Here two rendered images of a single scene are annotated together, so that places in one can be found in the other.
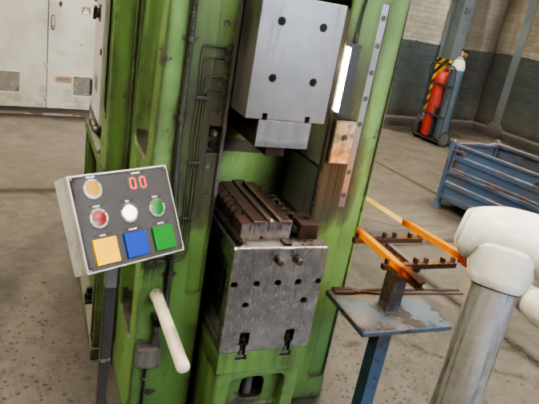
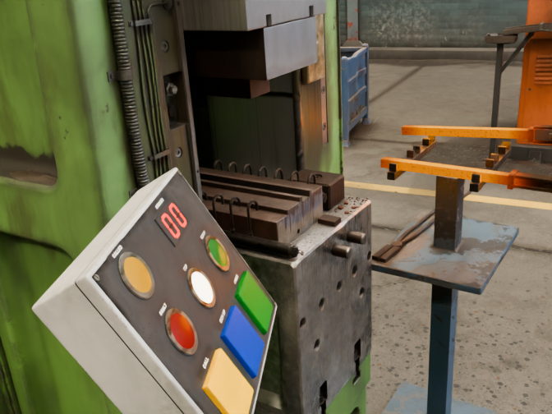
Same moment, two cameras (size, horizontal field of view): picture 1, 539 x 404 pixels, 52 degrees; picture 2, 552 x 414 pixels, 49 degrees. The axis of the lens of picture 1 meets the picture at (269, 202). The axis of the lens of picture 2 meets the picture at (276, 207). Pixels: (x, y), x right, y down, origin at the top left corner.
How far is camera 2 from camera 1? 1.14 m
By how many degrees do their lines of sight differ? 30
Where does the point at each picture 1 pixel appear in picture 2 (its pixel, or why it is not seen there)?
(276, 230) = (310, 209)
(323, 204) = (310, 149)
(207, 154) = (172, 131)
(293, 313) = (356, 318)
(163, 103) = (85, 52)
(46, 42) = not seen: outside the picture
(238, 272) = (304, 301)
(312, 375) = not seen: hidden behind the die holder
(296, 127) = (303, 29)
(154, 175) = (180, 195)
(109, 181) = (144, 242)
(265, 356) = (342, 398)
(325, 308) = not seen: hidden behind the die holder
